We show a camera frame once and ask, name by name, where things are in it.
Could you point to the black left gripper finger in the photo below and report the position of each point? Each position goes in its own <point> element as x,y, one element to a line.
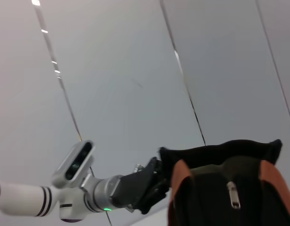
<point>159,166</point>
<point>154,195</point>

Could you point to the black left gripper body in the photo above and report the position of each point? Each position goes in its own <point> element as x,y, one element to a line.
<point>133,186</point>

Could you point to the silver zipper pull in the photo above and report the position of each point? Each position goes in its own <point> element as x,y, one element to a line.
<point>234,195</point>

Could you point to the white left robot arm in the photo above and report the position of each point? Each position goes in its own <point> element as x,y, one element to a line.
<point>29,197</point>

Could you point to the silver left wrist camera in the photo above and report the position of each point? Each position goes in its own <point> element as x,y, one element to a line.
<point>75,162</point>

